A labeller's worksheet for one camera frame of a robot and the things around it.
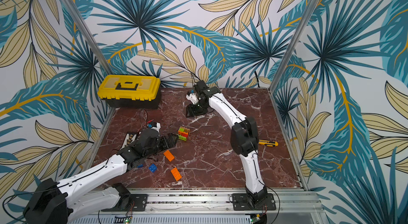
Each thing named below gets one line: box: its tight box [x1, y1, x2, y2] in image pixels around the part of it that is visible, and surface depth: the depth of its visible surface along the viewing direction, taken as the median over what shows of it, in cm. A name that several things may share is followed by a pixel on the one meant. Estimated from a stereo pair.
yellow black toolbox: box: [97, 75, 161, 110], surface depth 99 cm
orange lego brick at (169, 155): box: [163, 149, 175, 162], surface depth 89 cm
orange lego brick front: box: [170, 167, 183, 182], surface depth 83 cm
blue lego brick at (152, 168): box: [148, 163, 157, 174], surface depth 84 cm
